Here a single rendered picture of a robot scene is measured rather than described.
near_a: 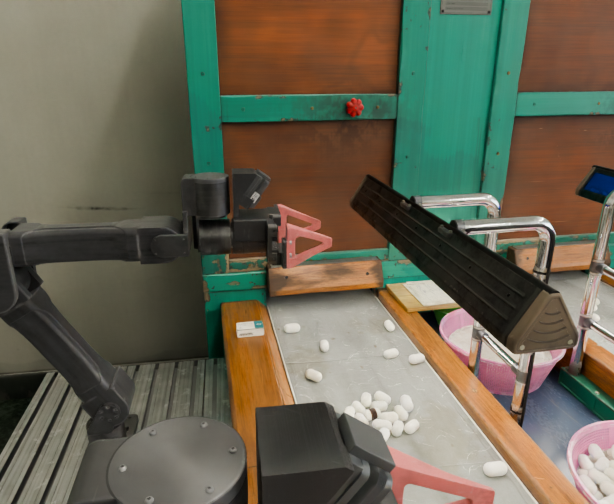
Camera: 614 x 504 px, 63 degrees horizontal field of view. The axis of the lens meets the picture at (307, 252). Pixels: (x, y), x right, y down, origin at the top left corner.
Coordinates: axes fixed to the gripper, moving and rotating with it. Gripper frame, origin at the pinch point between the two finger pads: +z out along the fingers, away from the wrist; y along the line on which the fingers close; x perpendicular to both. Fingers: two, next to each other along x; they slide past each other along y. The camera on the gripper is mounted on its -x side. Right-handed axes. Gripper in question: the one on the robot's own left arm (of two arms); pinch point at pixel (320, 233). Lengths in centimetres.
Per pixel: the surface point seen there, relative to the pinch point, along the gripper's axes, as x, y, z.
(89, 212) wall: 28, 121, -68
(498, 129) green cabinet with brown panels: -11, 45, 54
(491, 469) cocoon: 31.2, -22.6, 22.7
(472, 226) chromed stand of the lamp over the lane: -4.4, -13.1, 19.6
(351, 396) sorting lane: 33.2, 0.6, 6.8
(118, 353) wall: 91, 121, -64
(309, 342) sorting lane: 33.2, 21.7, 2.1
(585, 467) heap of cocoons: 33, -23, 39
